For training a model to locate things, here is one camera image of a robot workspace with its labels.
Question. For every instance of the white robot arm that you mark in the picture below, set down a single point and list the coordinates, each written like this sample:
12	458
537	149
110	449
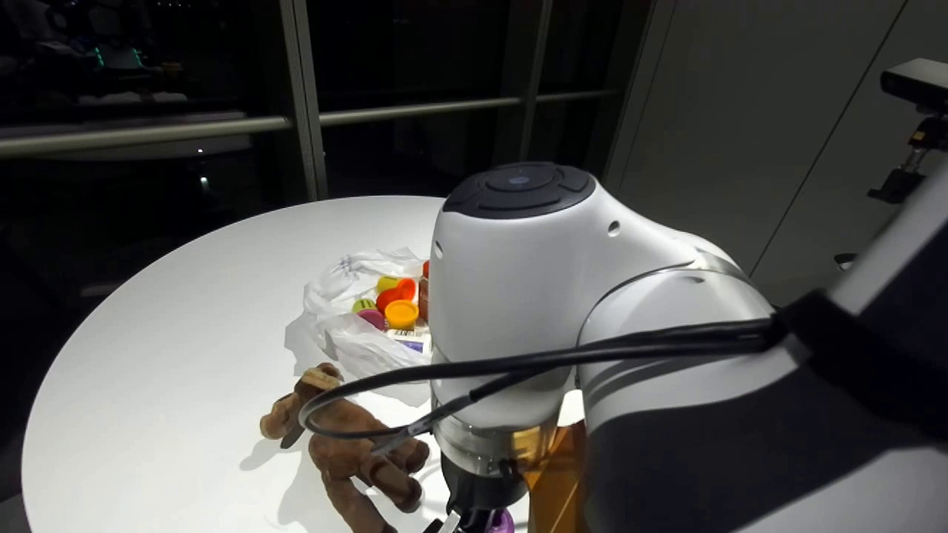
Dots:
706	406

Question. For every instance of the yellow tub with orange lid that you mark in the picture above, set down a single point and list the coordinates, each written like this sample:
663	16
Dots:
393	288

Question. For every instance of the purple play-dough tub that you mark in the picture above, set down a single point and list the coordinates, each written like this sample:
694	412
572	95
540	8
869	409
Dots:
500	523

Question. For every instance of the white bottle with purple label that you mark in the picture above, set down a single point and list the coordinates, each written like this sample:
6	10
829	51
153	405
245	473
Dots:
415	346

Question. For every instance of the orange play-dough tub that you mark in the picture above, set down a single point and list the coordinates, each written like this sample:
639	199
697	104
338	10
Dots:
402	315

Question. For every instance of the clear plastic bag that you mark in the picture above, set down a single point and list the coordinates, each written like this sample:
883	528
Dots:
343	325

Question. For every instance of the green tub with pink lid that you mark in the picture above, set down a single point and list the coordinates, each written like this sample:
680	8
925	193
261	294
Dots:
369	313

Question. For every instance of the brown teddy bear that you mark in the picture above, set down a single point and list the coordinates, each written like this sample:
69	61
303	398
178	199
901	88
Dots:
349	464

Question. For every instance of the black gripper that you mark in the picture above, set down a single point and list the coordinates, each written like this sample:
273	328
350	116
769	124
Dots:
480	494

